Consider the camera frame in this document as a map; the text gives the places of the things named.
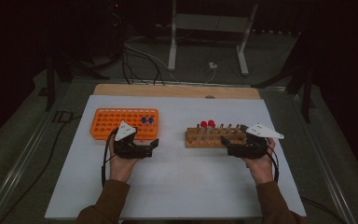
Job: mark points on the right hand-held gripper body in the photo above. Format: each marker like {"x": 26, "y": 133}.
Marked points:
{"x": 248, "y": 151}

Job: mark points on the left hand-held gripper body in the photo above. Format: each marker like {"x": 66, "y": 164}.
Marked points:
{"x": 130, "y": 151}

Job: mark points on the wooden test tube rack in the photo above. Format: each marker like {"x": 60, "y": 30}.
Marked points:
{"x": 205, "y": 141}

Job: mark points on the blue capped test tube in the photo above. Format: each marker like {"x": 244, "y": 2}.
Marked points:
{"x": 143, "y": 119}
{"x": 150, "y": 120}

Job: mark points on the orange plastic test tube rack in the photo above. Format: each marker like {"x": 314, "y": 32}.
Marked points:
{"x": 105, "y": 123}

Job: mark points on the person's left hand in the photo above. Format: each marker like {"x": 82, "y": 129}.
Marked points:
{"x": 121, "y": 169}

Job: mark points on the person's right hand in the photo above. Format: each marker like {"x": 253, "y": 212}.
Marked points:
{"x": 262, "y": 169}

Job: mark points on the red capped test tube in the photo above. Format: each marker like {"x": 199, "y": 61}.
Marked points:
{"x": 211, "y": 123}
{"x": 203, "y": 124}

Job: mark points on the white table mat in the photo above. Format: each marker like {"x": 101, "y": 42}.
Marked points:
{"x": 183, "y": 186}

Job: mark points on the white plug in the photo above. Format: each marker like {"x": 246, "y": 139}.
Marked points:
{"x": 212, "y": 65}

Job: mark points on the black metal stand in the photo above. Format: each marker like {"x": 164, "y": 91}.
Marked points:
{"x": 306, "y": 93}

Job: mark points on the black tripod stand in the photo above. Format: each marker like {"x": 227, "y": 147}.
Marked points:
{"x": 50, "y": 81}

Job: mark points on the dark equipment rack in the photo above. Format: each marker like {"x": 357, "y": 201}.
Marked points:
{"x": 116, "y": 28}

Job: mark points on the aluminium floor rail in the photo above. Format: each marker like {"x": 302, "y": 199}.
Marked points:
{"x": 15, "y": 169}
{"x": 326, "y": 174}

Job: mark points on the white metal stand frame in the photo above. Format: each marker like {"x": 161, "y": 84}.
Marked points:
{"x": 209, "y": 22}

